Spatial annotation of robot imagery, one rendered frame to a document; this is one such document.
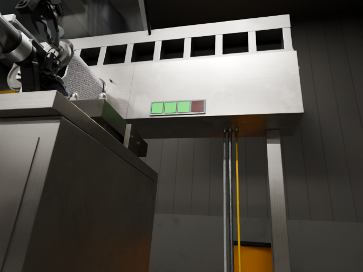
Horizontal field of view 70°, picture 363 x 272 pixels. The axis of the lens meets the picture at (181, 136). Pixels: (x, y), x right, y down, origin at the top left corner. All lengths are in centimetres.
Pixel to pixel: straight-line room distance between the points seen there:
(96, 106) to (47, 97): 29
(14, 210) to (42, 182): 6
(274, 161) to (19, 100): 96
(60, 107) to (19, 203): 19
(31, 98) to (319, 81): 323
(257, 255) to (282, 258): 104
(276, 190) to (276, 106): 35
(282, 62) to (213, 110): 36
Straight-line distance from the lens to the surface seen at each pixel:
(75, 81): 107
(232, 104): 112
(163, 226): 301
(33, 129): 58
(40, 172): 53
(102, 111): 81
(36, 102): 56
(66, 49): 107
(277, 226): 115
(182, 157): 311
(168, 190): 306
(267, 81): 118
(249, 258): 220
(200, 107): 112
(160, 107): 116
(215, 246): 289
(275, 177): 118
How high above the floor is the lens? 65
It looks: 22 degrees up
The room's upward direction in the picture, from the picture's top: 4 degrees clockwise
